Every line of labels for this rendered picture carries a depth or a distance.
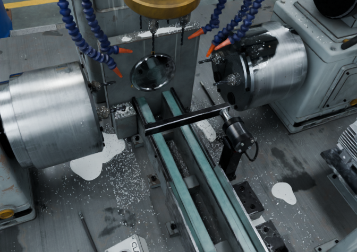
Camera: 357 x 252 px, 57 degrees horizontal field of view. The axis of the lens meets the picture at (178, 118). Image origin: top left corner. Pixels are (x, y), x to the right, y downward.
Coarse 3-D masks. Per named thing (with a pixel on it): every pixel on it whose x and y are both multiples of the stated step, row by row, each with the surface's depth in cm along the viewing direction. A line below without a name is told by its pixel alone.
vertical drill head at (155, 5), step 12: (132, 0) 70; (144, 0) 70; (156, 0) 70; (168, 0) 70; (180, 0) 70; (192, 0) 71; (144, 12) 70; (156, 12) 70; (168, 12) 70; (180, 12) 71; (156, 24) 75; (180, 24) 79
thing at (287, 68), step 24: (264, 24) 98; (240, 48) 91; (264, 48) 91; (288, 48) 93; (216, 72) 107; (240, 72) 94; (264, 72) 90; (288, 72) 93; (240, 96) 97; (264, 96) 95; (288, 96) 102
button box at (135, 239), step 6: (126, 240) 64; (132, 240) 63; (138, 240) 63; (144, 240) 67; (114, 246) 64; (120, 246) 63; (126, 246) 63; (132, 246) 62; (138, 246) 62; (144, 246) 65
